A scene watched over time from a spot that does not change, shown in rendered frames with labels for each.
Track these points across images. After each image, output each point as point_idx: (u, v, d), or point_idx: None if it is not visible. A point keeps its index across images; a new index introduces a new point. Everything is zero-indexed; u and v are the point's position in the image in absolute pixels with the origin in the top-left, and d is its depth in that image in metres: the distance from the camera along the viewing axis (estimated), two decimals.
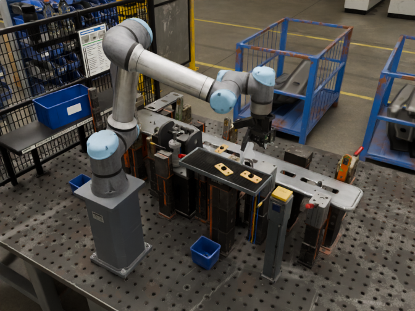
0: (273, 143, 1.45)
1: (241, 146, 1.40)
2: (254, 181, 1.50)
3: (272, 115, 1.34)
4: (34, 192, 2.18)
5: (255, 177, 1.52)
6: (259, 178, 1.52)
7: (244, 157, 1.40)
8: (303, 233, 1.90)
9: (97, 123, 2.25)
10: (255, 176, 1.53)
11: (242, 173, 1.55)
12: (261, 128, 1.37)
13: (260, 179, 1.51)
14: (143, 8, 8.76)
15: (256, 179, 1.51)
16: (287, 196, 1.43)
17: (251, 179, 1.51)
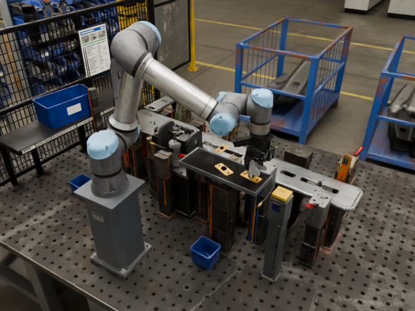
0: (267, 167, 1.48)
1: (244, 166, 1.47)
2: (254, 181, 1.50)
3: (270, 135, 1.38)
4: (34, 192, 2.18)
5: (255, 177, 1.52)
6: (259, 178, 1.52)
7: (251, 174, 1.48)
8: (303, 233, 1.90)
9: (97, 123, 2.25)
10: (255, 176, 1.53)
11: (242, 173, 1.55)
12: (260, 147, 1.41)
13: (260, 179, 1.51)
14: (143, 8, 8.76)
15: (256, 179, 1.51)
16: (287, 196, 1.43)
17: (251, 179, 1.51)
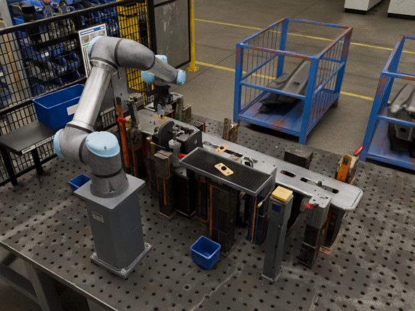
0: (169, 109, 2.21)
1: (154, 109, 2.18)
2: (162, 119, 2.23)
3: (168, 86, 2.11)
4: (34, 192, 2.18)
5: (163, 117, 2.25)
6: (165, 117, 2.24)
7: (159, 114, 2.20)
8: (303, 233, 1.90)
9: (97, 123, 2.25)
10: (163, 116, 2.25)
11: (154, 115, 2.26)
12: (162, 94, 2.13)
13: (166, 118, 2.24)
14: (143, 8, 8.76)
15: (163, 118, 2.24)
16: (287, 196, 1.43)
17: (160, 118, 2.23)
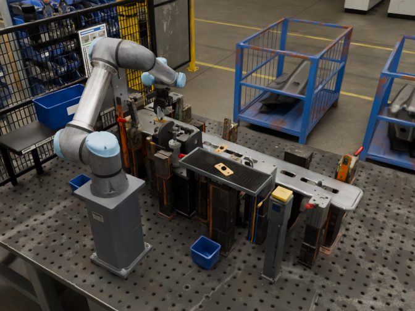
0: (169, 111, 2.21)
1: (154, 111, 2.19)
2: (162, 121, 2.23)
3: (168, 88, 2.11)
4: (34, 192, 2.18)
5: (163, 120, 2.25)
6: (165, 120, 2.25)
7: (159, 116, 2.21)
8: (303, 233, 1.90)
9: (97, 123, 2.25)
10: (163, 119, 2.26)
11: (154, 118, 2.27)
12: (162, 97, 2.14)
13: (166, 120, 2.25)
14: (143, 8, 8.76)
15: (163, 120, 2.25)
16: (287, 196, 1.43)
17: (160, 121, 2.24)
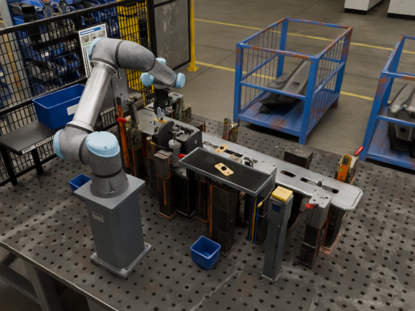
0: (169, 111, 2.21)
1: (154, 112, 2.20)
2: (162, 122, 2.24)
3: (167, 88, 2.12)
4: (34, 192, 2.18)
5: (163, 120, 2.26)
6: (165, 120, 2.25)
7: (159, 117, 2.21)
8: (303, 233, 1.90)
9: (97, 123, 2.25)
10: (163, 120, 2.26)
11: (154, 118, 2.27)
12: (162, 97, 2.14)
13: (166, 121, 2.25)
14: (143, 8, 8.76)
15: (163, 121, 2.25)
16: (287, 196, 1.43)
17: (160, 121, 2.24)
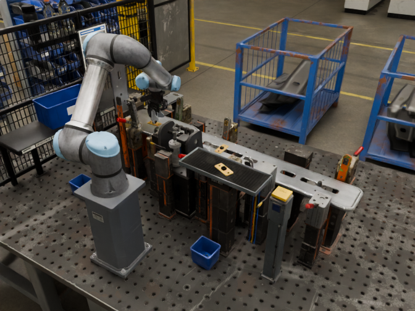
0: (163, 115, 2.18)
1: (148, 115, 2.16)
2: (156, 124, 2.20)
3: (162, 91, 2.08)
4: (34, 192, 2.18)
5: (157, 123, 2.22)
6: (160, 123, 2.22)
7: (153, 120, 2.18)
8: (303, 233, 1.90)
9: (97, 123, 2.25)
10: (157, 122, 2.23)
11: (149, 121, 2.24)
12: (157, 100, 2.10)
13: (160, 123, 2.21)
14: (143, 8, 8.76)
15: (158, 123, 2.21)
16: (287, 196, 1.43)
17: (154, 124, 2.21)
